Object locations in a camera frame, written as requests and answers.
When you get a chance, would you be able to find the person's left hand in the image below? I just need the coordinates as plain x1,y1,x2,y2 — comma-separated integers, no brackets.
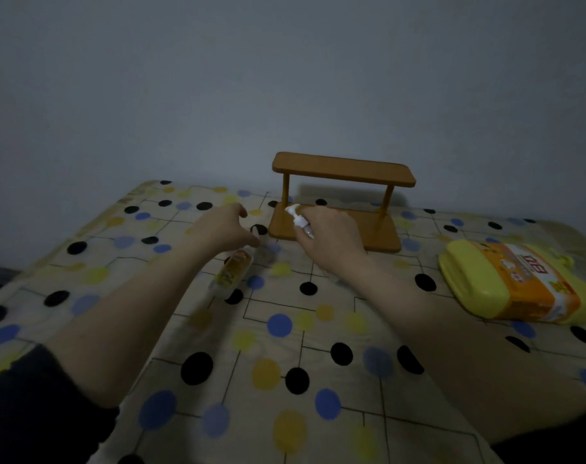
189,203,262,262

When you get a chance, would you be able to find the person's right hand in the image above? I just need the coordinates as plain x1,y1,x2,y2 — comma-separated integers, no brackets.
293,206,372,282

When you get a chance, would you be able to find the person's left forearm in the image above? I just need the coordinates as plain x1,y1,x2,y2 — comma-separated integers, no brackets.
45,234,203,409

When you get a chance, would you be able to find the wooden two-tier shelf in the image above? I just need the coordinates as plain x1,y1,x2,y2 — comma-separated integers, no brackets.
268,151,417,254

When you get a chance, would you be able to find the dark sleeve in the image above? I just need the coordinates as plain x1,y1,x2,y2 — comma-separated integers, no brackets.
0,345,121,464
490,398,586,464

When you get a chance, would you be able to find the dotted beige tablecloth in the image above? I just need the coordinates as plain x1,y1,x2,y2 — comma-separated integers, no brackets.
0,180,586,464

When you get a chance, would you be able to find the person's right forearm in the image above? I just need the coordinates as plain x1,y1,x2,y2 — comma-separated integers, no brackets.
342,257,586,446

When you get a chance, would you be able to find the white pump spray bottle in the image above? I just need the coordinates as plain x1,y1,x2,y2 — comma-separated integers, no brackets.
285,204,317,240

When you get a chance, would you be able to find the yellow wet wipes pack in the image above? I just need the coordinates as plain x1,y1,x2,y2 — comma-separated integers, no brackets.
438,239,586,324

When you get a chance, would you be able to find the clear bottle with yellow label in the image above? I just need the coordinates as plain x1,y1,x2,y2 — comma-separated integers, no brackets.
208,246,255,300

